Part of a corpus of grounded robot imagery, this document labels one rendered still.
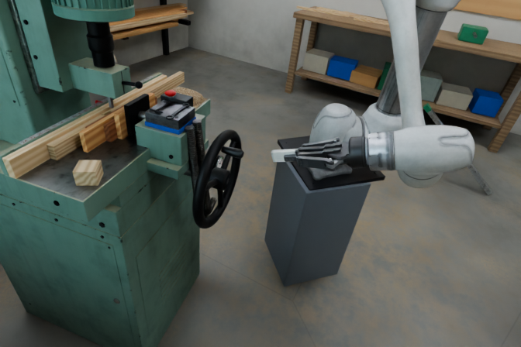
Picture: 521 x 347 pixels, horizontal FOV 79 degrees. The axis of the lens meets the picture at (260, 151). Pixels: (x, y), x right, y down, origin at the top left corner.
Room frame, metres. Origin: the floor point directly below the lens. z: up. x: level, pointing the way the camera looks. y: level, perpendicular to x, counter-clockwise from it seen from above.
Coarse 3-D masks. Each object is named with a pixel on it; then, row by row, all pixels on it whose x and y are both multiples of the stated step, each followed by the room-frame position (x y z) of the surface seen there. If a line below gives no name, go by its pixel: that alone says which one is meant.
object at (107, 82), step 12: (84, 60) 0.82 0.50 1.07; (72, 72) 0.78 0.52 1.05; (84, 72) 0.77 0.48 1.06; (96, 72) 0.76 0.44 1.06; (108, 72) 0.76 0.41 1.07; (120, 72) 0.78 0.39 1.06; (84, 84) 0.78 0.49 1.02; (96, 84) 0.77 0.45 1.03; (108, 84) 0.76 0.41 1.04; (120, 84) 0.78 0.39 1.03; (108, 96) 0.76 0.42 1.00
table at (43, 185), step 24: (120, 144) 0.69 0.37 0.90; (48, 168) 0.56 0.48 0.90; (72, 168) 0.57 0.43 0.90; (120, 168) 0.59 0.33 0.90; (144, 168) 0.66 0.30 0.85; (168, 168) 0.66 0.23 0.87; (24, 192) 0.51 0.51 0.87; (48, 192) 0.49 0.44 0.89; (72, 192) 0.49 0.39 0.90; (96, 192) 0.51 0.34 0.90; (120, 192) 0.57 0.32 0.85; (72, 216) 0.48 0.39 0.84
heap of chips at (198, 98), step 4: (172, 88) 1.04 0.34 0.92; (176, 88) 1.02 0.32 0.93; (180, 88) 1.02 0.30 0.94; (184, 88) 1.02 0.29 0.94; (176, 92) 1.00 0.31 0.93; (180, 92) 1.00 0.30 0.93; (184, 92) 1.00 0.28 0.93; (188, 92) 1.00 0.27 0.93; (192, 92) 1.01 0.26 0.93; (196, 92) 1.02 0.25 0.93; (192, 96) 0.99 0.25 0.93; (196, 96) 1.00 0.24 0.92; (200, 96) 1.01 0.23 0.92; (196, 100) 0.98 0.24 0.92; (200, 100) 1.00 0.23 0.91; (204, 100) 1.02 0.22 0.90; (196, 104) 0.98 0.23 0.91; (200, 104) 0.99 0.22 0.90
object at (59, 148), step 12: (180, 72) 1.16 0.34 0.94; (156, 84) 1.02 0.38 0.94; (168, 84) 1.06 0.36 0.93; (156, 96) 0.99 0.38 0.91; (96, 120) 0.73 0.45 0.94; (72, 132) 0.66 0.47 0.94; (48, 144) 0.60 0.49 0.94; (60, 144) 0.61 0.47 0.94; (72, 144) 0.64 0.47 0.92; (60, 156) 0.60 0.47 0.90
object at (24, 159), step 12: (144, 84) 0.98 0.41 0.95; (120, 96) 0.88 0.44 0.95; (132, 96) 0.90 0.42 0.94; (96, 108) 0.78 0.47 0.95; (108, 108) 0.80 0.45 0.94; (84, 120) 0.71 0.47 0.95; (60, 132) 0.64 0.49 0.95; (36, 144) 0.58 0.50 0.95; (12, 156) 0.53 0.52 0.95; (24, 156) 0.54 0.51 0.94; (36, 156) 0.57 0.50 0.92; (48, 156) 0.59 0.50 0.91; (12, 168) 0.51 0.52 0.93; (24, 168) 0.54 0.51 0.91
